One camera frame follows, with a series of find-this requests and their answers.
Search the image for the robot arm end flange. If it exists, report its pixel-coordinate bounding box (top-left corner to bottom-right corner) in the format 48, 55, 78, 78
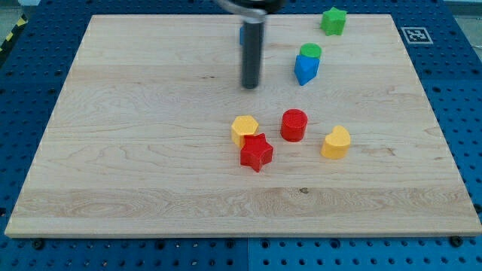
214, 0, 285, 23

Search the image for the blue cube block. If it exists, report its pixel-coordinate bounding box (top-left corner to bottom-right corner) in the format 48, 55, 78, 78
239, 26, 244, 46

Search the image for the yellow hexagon block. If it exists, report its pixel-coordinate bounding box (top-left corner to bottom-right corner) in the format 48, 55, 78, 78
230, 115, 259, 148

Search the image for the red star block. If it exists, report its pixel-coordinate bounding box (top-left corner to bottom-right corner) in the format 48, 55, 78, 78
240, 133, 274, 172

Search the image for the red cylinder block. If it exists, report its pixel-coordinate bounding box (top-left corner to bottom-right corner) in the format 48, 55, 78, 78
280, 108, 308, 142

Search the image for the wooden board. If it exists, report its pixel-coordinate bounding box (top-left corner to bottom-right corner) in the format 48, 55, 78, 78
5, 14, 481, 238

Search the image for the blue heart block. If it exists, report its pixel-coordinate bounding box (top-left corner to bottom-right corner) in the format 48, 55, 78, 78
294, 55, 320, 86

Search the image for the yellow heart block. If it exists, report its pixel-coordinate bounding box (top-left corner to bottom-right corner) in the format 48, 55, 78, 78
320, 126, 351, 160

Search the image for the black cylindrical pointer rod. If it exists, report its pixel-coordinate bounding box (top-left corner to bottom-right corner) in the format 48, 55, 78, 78
241, 20, 264, 89

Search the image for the green cylinder block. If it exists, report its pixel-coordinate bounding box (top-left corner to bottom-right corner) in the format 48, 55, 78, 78
299, 43, 322, 59

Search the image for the green star block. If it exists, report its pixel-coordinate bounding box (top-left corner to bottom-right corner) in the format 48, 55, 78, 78
320, 7, 347, 36

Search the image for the white fiducial marker tag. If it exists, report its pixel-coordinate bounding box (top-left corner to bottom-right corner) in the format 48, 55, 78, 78
401, 26, 433, 44

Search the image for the yellow black hazard tape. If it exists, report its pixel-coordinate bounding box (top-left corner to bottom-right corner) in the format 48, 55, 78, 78
1, 14, 29, 53

